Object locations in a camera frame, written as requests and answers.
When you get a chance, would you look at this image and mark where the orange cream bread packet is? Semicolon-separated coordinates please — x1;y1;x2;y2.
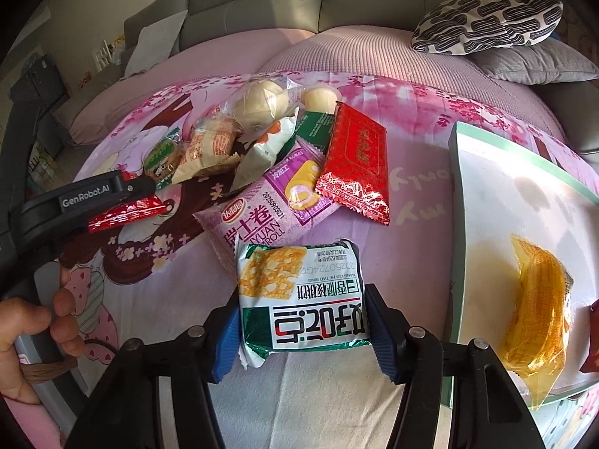
171;117;241;184

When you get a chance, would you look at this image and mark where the green cow biscuit packet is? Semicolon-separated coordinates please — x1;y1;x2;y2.
143;128;184;190

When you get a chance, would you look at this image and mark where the large red gold snack packet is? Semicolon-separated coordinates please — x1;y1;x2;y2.
315;101;391;226

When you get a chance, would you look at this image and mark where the shallow teal-rimmed white box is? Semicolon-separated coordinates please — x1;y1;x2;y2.
446;123;598;409

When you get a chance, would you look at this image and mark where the clear round bun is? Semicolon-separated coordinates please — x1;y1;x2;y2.
220;76;302;133

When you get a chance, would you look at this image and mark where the grey sofa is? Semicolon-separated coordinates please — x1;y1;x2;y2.
45;0;598;162

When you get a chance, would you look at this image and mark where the pink cartoon print blanket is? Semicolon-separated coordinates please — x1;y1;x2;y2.
57;72;598;448

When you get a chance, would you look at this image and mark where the grey cushion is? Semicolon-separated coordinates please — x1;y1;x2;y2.
470;37;598;86

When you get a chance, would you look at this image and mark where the small red candy packet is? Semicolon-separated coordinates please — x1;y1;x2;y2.
87;195;171;233

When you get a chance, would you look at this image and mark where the person left hand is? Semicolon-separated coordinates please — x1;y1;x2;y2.
1;266;85;404

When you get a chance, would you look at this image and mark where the pink swiss roll packet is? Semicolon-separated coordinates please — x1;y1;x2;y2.
194;138;339;275

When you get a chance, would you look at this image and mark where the pink sofa cover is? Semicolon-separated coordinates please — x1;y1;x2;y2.
56;25;565;145

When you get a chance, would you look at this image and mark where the dark green snack packet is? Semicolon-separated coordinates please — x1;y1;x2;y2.
295;112;335;155

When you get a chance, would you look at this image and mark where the yellow orange snack packet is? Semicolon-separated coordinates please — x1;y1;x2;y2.
499;235;574;409

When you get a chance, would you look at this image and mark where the white orange snack packet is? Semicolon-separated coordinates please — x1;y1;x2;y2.
231;110;298;192

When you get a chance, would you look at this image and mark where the dark red snack packet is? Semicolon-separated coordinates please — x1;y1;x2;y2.
580;300;599;373

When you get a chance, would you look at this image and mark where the light grey small pillow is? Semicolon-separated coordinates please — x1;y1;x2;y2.
123;10;188;79

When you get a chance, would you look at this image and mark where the white green cracker packet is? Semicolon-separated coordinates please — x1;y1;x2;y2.
234;239;370;368

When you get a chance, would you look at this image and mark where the yellow jelly cup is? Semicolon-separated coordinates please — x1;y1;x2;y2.
301;84;342;114

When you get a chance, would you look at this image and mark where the black white patterned pillow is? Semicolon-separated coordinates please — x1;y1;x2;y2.
411;0;563;56

